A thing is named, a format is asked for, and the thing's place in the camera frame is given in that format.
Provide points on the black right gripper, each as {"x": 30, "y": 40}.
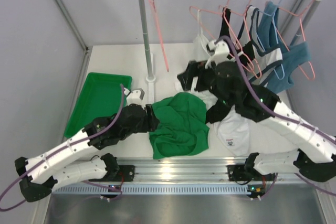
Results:
{"x": 187, "y": 78}

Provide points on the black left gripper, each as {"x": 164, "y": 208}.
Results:
{"x": 151, "y": 117}

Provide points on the green tank top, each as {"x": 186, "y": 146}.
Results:
{"x": 182, "y": 130}

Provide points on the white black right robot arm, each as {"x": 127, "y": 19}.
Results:
{"x": 314, "y": 156}

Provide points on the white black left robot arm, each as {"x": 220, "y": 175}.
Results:
{"x": 56, "y": 168}

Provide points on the white camisole top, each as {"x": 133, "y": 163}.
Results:
{"x": 199, "y": 43}

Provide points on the black tank top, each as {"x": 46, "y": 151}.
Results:
{"x": 225, "y": 30}

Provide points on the white navy-trimmed tank top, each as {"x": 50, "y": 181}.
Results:
{"x": 233, "y": 131}

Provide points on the teal tank top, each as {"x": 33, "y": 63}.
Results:
{"x": 274, "y": 84}

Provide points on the blue hanger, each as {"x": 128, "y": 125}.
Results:
{"x": 267, "y": 34}

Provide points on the white rack left foot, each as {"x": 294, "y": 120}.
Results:
{"x": 151, "y": 87}

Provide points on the green plastic tray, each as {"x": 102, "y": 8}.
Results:
{"x": 99, "y": 96}

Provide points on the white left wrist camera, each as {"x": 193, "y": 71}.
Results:
{"x": 134, "y": 96}

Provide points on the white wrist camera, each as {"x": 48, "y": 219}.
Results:
{"x": 219, "y": 52}
{"x": 134, "y": 96}

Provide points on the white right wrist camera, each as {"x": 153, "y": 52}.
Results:
{"x": 219, "y": 52}

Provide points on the aluminium mounting rail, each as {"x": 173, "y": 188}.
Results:
{"x": 181, "y": 170}

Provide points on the perforated grey cable duct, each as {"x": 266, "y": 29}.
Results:
{"x": 164, "y": 189}

